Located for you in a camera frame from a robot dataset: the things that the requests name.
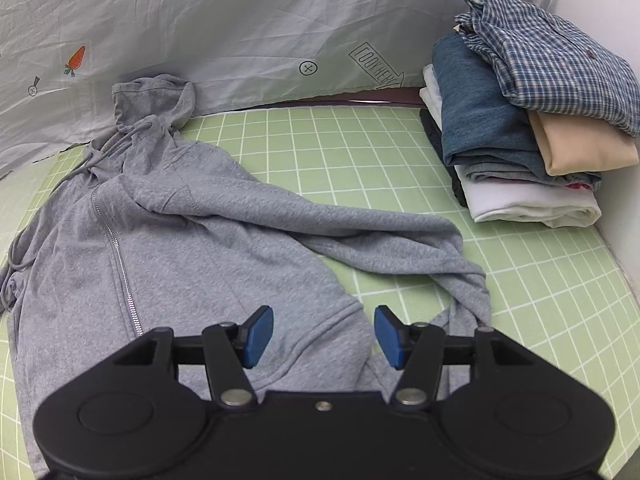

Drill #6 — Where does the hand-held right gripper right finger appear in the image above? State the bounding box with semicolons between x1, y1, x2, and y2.
373;305;537;409

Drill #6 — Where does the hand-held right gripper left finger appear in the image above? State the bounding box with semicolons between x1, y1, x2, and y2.
113;305;275;410

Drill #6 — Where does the grey zip hoodie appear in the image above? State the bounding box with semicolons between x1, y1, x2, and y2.
0;74;493;480

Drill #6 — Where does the green grid mat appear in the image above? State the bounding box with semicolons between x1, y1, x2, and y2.
0;97;640;480

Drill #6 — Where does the white folded garment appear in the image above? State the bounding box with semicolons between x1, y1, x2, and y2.
419;64;447;137
455;165;603;229

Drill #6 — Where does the grey folded garment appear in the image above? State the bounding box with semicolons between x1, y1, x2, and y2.
462;164;603;192

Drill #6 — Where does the black folded garment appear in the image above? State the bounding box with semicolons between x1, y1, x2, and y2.
418;109;469;209

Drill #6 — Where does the dark red edge strip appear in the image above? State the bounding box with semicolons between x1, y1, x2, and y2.
220;86;427;114

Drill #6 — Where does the pale printed bed sheet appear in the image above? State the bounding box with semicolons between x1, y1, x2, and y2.
0;0;571;181

